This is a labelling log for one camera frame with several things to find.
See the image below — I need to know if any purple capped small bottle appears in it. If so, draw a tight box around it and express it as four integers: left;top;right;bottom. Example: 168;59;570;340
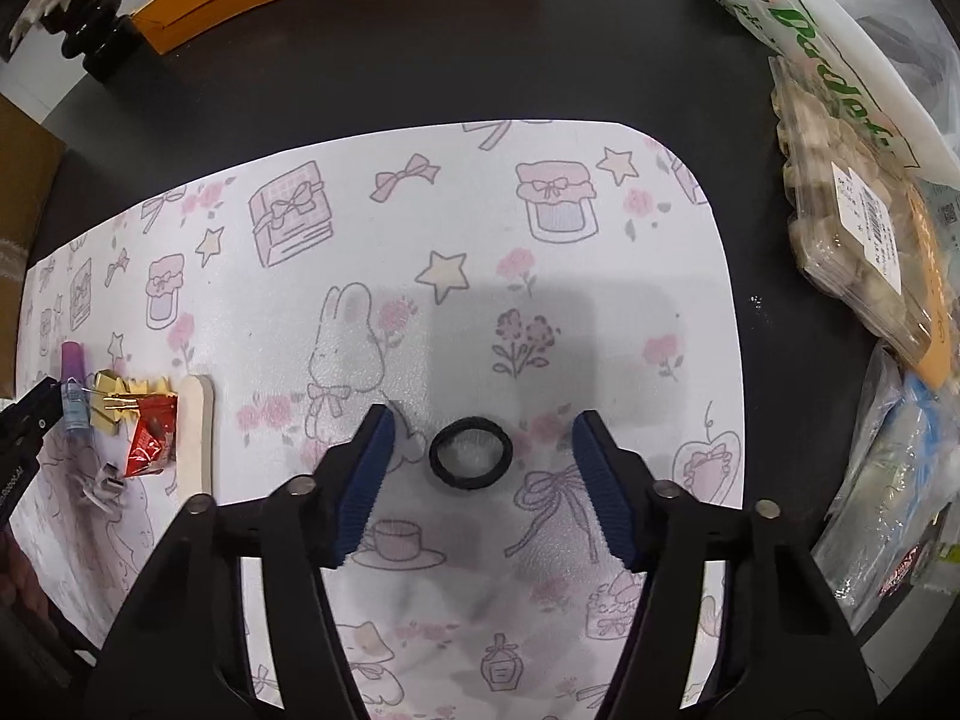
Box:
60;340;89;434

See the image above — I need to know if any white usb cable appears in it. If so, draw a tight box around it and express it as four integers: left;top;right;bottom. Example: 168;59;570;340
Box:
73;460;130;515

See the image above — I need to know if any red foil candy wrapper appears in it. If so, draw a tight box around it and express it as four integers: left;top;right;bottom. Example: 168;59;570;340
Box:
124;394;178;478

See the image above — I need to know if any wooden popsicle stick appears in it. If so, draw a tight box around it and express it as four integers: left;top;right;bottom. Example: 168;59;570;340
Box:
176;376;215;502

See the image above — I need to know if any black hair tie ring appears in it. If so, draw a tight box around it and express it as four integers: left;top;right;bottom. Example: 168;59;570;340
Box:
426;414;516;494

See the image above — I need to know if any gold star hair clip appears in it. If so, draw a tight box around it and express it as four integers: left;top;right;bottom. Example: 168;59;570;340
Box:
89;369;178;436

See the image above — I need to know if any clear plastic packets pile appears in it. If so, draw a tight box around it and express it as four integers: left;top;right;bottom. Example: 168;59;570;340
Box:
814;343;958;631

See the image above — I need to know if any brown cardboard box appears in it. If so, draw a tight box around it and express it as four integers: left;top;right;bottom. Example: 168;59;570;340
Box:
0;98;65;398

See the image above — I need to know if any pink patterned table mat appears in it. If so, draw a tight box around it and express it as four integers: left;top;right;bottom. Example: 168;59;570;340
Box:
16;121;745;718

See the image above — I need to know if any clear plastic snack tray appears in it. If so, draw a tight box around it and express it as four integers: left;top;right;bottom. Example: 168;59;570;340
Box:
770;57;957;390

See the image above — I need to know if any black flower vase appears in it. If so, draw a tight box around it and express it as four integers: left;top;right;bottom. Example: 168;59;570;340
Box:
41;0;143;85

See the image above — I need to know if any white green plastic bag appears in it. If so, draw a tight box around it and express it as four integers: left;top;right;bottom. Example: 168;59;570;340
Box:
716;0;958;188

